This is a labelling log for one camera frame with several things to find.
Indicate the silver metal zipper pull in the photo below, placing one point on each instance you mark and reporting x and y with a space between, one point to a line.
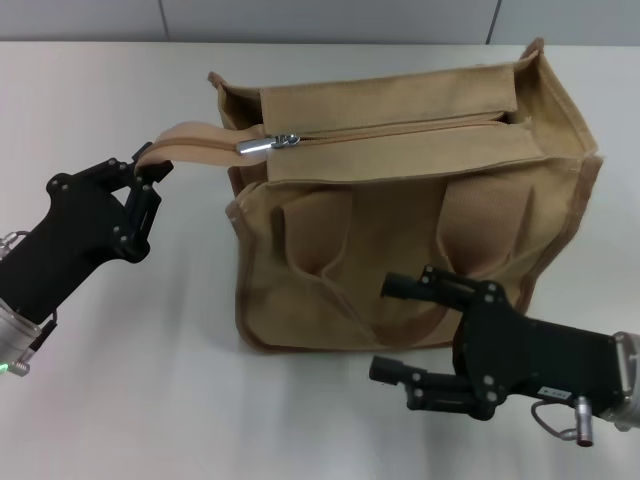
252 146

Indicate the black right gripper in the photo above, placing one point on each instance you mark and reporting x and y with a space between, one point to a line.
540 357

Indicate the khaki canvas food bag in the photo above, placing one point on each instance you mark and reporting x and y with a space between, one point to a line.
380 230

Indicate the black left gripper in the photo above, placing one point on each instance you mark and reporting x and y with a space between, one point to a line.
65 240

